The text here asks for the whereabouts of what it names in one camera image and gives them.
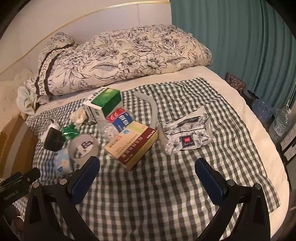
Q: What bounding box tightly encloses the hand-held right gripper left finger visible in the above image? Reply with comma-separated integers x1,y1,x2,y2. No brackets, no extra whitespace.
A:
23,156,101,241

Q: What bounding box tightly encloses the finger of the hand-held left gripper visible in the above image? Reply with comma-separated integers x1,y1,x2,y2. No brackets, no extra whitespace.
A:
5,167,41,186

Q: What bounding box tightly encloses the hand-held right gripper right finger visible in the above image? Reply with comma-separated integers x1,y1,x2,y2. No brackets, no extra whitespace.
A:
194,158,272,241

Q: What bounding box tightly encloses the brown cardboard box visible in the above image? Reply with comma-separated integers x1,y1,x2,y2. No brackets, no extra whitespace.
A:
0,113,38,179

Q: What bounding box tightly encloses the green packet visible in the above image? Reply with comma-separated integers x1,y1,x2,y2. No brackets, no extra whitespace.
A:
62,124,80,141

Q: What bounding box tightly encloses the tan cardboard box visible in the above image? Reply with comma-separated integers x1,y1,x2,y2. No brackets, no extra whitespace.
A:
104,122,159,171

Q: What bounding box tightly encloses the blue floral tissue packet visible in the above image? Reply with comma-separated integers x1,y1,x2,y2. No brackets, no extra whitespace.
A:
54,148,74,174

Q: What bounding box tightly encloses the white tape roll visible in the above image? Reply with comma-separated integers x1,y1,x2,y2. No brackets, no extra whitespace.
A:
69,134,100,165

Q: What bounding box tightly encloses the black power adapter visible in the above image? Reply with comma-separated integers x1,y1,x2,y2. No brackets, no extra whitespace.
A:
40,119,65,152

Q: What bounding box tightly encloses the green checked cloth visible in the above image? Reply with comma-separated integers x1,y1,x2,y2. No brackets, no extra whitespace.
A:
14,77,281,241

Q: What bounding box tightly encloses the floral tissue pack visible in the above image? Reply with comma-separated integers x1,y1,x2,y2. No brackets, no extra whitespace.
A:
161,106,212,156

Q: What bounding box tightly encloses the crumpled white tissue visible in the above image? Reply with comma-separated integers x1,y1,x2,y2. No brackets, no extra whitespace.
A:
70,107,88,126

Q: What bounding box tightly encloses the clear bottle red blue label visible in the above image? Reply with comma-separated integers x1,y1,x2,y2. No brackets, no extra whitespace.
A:
97,108,135,141

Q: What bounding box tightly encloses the pale green cloth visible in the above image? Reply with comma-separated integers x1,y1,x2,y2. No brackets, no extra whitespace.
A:
17,86,53,115

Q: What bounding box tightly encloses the cream dotted pillow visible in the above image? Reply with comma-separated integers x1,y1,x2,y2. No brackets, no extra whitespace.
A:
0,70,35,121

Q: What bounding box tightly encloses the green and white medicine box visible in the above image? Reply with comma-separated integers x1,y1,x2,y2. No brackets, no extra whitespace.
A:
83,87,122,122

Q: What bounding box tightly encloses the white cabinet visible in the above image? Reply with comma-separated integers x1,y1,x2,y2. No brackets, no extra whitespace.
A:
280,132,296,161

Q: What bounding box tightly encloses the blue plastic bag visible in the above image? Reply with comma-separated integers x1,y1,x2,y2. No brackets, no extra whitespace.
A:
251,98,277,123

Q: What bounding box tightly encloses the grey bent tube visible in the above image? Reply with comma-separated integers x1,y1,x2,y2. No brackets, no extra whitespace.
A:
131,90,168,151

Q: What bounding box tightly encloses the large clear water bottle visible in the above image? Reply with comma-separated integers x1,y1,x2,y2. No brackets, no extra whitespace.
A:
268,105,293,144

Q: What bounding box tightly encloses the dark floral bag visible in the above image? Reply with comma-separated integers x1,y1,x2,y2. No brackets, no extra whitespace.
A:
225,72,247,93

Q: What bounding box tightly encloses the floral print quilt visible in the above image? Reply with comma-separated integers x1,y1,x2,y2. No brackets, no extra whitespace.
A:
23,25,213,96

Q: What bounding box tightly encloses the green curtain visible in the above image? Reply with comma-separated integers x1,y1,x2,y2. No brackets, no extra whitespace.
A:
171,0,296,113

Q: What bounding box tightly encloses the white bed headboard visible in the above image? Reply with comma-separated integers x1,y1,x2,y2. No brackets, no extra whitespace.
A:
0,0,173,80

